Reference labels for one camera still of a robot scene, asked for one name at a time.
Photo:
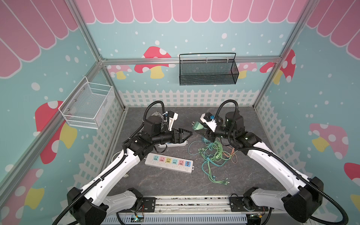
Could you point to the black wire mesh basket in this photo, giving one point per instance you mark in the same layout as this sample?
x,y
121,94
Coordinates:
x,y
217,68

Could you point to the large white colourful power strip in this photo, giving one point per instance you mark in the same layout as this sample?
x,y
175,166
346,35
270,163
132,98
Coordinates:
x,y
170,163

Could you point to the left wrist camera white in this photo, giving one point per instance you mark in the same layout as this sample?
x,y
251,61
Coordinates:
x,y
171,117

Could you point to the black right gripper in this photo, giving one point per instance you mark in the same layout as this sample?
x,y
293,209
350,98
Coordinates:
x,y
210,131

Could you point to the grey slotted cable duct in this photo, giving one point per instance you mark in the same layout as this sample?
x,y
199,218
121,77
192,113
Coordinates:
x,y
185,219

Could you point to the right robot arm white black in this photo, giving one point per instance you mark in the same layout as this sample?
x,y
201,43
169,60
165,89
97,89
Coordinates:
x,y
229,119

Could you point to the small white blue power strip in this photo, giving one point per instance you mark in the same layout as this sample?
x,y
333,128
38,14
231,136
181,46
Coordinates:
x,y
173,144

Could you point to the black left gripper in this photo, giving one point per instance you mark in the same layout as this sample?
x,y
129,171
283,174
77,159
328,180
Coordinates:
x,y
179,136

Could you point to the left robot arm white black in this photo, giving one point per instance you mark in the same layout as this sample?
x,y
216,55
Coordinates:
x,y
91,205

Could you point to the green plug adapter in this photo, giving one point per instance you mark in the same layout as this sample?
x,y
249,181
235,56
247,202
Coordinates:
x,y
197,126

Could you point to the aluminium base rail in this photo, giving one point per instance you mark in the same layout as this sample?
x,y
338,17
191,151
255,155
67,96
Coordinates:
x,y
191,204

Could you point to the white wire mesh basket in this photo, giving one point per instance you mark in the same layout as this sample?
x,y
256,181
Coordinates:
x,y
88,104

